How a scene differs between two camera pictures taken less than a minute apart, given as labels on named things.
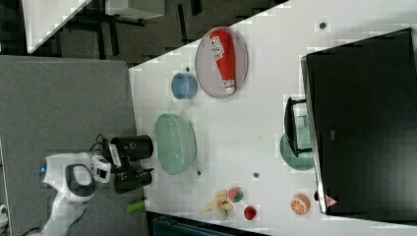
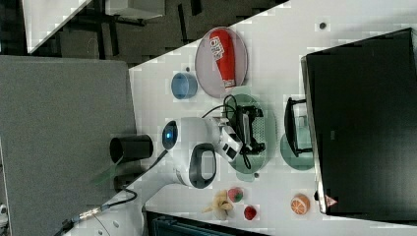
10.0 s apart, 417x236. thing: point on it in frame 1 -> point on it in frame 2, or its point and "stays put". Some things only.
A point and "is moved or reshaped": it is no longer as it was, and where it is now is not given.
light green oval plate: [175, 144] is moved or reshaped
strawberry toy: [235, 195] stays put
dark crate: [160, 224] stays put
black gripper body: [126, 179] -> [244, 116]
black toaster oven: [359, 121] stays put
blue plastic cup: [184, 86] stays put
